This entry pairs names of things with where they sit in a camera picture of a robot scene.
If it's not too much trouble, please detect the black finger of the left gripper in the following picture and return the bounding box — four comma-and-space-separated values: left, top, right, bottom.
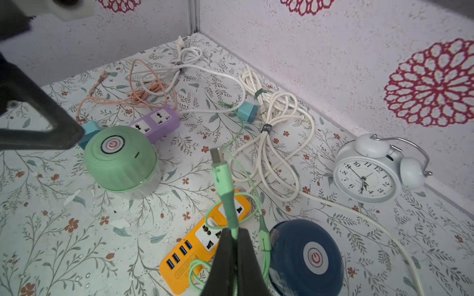
1, 57, 85, 150

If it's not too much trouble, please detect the orange thin cable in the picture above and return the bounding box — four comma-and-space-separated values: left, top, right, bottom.
75, 58, 178, 125

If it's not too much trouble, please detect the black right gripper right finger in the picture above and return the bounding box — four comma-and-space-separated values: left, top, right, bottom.
237, 228, 270, 296

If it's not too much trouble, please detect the light green meat grinder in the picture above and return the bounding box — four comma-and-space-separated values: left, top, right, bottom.
84, 126, 162, 200

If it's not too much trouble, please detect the navy blue meat grinder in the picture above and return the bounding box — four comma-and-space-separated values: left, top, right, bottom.
269, 220, 344, 296

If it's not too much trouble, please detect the light green USB cable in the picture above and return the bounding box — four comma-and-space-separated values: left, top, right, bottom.
186, 101, 273, 296

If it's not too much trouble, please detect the orange power strip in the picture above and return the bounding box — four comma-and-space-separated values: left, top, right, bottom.
158, 189, 253, 296

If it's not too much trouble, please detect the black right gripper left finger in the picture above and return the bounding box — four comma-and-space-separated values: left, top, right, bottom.
201, 229, 238, 296

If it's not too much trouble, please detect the teal small charger adapter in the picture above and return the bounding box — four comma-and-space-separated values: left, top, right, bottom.
78, 122, 102, 150

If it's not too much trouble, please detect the white twin-bell alarm clock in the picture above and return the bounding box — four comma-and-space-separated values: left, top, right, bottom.
333, 134, 433, 203

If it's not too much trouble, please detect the white coiled cord bundle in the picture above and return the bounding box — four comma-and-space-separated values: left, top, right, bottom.
123, 35, 316, 204

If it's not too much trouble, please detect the teal plug on cord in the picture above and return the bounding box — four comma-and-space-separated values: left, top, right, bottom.
237, 101, 259, 123

